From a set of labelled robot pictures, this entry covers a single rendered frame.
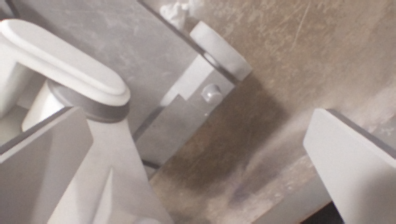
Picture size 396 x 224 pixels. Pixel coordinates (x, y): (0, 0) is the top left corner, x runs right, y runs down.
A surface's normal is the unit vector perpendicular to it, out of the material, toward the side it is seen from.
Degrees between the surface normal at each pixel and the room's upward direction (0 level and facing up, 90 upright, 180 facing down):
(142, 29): 0
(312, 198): 90
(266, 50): 0
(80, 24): 0
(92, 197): 90
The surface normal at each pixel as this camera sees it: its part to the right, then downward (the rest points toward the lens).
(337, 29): 0.22, 0.54
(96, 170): 0.65, -0.70
